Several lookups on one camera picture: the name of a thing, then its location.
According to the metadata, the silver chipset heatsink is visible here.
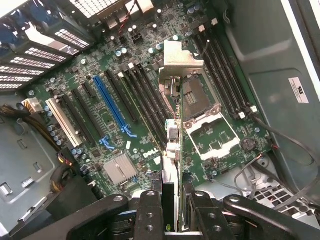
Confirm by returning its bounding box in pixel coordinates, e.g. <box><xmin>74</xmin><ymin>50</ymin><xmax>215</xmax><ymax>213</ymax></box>
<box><xmin>103</xmin><ymin>152</ymin><xmax>139</xmax><ymax>186</ymax></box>

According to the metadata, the metal drive cage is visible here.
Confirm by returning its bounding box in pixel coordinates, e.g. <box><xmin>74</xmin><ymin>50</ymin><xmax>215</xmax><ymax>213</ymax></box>
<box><xmin>234</xmin><ymin>154</ymin><xmax>320</xmax><ymax>218</ymax></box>

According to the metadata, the metal socket cover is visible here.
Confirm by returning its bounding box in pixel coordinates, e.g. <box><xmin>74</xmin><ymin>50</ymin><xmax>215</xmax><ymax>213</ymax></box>
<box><xmin>184</xmin><ymin>113</ymin><xmax>241</xmax><ymax>161</ymax></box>

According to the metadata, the black plastic shroud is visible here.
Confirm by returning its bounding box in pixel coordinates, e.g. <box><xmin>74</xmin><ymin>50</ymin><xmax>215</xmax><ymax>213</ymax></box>
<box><xmin>44</xmin><ymin>172</ymin><xmax>103</xmax><ymax>223</ymax></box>

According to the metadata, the coin cell battery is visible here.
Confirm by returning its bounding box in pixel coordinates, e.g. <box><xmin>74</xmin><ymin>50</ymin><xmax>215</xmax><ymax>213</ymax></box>
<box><xmin>240</xmin><ymin>137</ymin><xmax>256</xmax><ymax>151</ymax></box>

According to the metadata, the blue expansion slot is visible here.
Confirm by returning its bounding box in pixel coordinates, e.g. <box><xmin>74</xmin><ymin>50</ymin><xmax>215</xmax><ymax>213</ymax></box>
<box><xmin>92</xmin><ymin>74</ymin><xmax>138</xmax><ymax>138</ymax></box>

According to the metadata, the CPU socket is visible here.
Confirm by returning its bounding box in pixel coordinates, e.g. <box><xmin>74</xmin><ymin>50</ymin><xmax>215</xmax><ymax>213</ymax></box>
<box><xmin>181</xmin><ymin>74</ymin><xmax>222</xmax><ymax>123</ymax></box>

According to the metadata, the white expansion slot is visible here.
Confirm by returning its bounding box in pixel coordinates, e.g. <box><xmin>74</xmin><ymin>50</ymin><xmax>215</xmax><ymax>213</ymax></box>
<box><xmin>45</xmin><ymin>98</ymin><xmax>83</xmax><ymax>148</ymax></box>

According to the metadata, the white sticker label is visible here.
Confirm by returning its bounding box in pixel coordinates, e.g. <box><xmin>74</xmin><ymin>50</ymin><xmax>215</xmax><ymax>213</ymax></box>
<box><xmin>288</xmin><ymin>76</ymin><xmax>310</xmax><ymax>104</ymax></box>

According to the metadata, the white power connector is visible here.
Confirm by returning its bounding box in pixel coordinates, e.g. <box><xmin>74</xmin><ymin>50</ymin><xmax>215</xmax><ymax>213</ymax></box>
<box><xmin>21</xmin><ymin>98</ymin><xmax>42</xmax><ymax>115</ymax></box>

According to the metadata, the green Dell motherboard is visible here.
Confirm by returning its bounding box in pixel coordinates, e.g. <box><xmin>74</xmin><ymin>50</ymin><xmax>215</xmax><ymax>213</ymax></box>
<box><xmin>26</xmin><ymin>0</ymin><xmax>275</xmax><ymax>201</ymax></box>

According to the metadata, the thin metal locking lever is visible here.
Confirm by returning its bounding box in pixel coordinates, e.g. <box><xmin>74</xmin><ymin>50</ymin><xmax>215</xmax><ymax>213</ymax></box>
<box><xmin>198</xmin><ymin>38</ymin><xmax>212</xmax><ymax>57</ymax></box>

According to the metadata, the black open PC case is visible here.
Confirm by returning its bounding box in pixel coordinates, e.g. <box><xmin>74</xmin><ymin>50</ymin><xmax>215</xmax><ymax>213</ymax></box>
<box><xmin>0</xmin><ymin>0</ymin><xmax>320</xmax><ymax>240</ymax></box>

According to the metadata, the black looped wire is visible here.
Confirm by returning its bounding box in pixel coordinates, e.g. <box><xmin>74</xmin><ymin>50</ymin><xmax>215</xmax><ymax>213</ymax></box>
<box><xmin>249</xmin><ymin>113</ymin><xmax>320</xmax><ymax>211</ymax></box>

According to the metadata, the red black twisted wire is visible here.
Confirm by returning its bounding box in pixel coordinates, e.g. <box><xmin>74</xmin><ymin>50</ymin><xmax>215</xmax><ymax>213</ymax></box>
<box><xmin>117</xmin><ymin>0</ymin><xmax>141</xmax><ymax>35</ymax></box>

